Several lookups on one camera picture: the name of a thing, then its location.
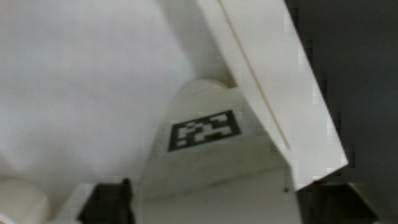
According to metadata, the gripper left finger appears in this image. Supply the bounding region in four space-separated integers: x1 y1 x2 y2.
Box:
52 178 139 224

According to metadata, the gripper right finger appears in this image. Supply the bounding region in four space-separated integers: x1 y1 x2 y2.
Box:
297 183 381 224

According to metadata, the white square table top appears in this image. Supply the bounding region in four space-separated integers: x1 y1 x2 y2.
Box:
0 0 349 224

